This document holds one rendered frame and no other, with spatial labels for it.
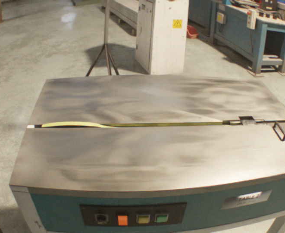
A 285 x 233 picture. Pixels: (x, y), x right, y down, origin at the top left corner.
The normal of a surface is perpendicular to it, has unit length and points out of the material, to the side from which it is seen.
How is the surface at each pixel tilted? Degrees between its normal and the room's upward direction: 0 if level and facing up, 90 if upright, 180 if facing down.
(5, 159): 0
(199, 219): 90
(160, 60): 90
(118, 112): 0
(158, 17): 90
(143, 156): 0
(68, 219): 90
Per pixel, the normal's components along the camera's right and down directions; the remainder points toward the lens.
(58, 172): 0.06, -0.84
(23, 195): 0.12, 0.55
